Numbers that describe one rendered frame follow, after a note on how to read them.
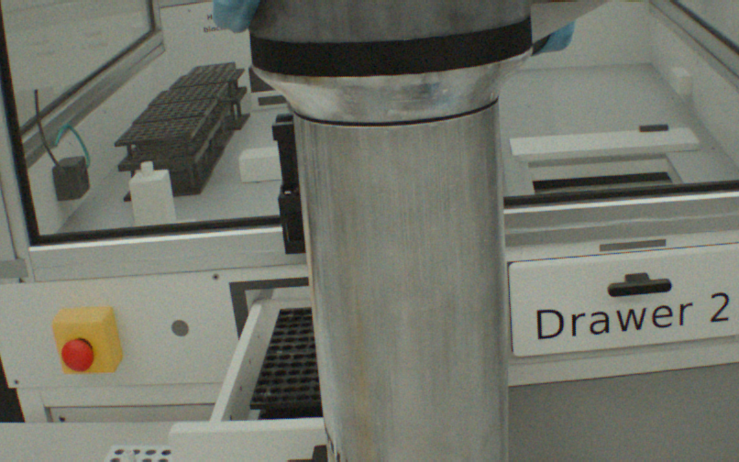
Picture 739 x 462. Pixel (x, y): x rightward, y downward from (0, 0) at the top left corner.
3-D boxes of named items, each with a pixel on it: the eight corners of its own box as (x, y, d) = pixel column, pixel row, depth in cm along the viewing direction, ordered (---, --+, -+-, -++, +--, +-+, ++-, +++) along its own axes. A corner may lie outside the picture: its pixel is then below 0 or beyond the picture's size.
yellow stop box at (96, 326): (114, 377, 127) (101, 322, 124) (60, 378, 127) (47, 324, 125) (125, 357, 131) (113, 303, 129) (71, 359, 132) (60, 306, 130)
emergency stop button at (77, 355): (93, 374, 124) (86, 343, 123) (63, 374, 124) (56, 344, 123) (101, 362, 127) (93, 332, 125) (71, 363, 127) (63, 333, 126)
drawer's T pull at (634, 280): (672, 292, 118) (672, 280, 118) (608, 298, 119) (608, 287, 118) (667, 280, 121) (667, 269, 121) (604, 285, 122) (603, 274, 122)
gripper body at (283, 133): (296, 230, 103) (280, 104, 99) (390, 223, 102) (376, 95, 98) (286, 263, 96) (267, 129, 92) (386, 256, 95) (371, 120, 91)
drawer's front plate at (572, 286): (749, 333, 123) (753, 247, 119) (513, 357, 126) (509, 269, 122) (745, 326, 125) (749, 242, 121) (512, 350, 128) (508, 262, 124)
